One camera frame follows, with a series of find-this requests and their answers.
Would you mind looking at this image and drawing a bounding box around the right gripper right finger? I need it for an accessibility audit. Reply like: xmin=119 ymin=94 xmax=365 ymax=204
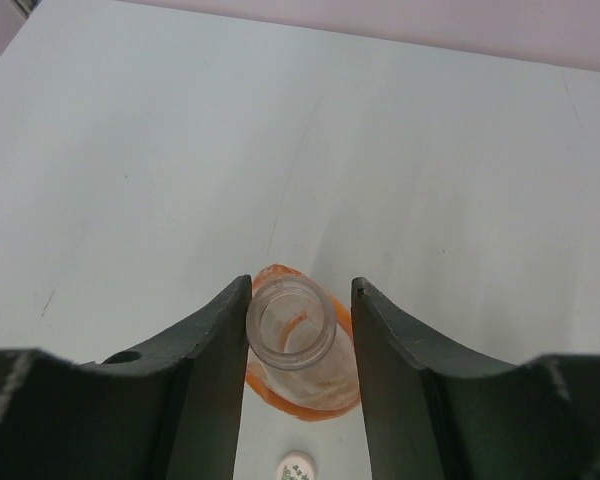
xmin=351 ymin=277 xmax=600 ymax=479

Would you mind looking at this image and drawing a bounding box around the left aluminium frame post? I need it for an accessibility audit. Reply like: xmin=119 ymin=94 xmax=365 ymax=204
xmin=11 ymin=0 xmax=40 ymax=16

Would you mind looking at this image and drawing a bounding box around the white green-printed bottle cap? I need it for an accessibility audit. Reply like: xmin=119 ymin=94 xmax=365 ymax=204
xmin=275 ymin=451 xmax=317 ymax=480

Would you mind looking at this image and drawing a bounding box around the orange drink bottle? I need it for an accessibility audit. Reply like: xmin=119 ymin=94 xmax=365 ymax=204
xmin=246 ymin=264 xmax=360 ymax=422

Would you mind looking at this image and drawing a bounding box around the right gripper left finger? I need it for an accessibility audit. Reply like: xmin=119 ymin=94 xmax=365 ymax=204
xmin=0 ymin=275 xmax=252 ymax=479

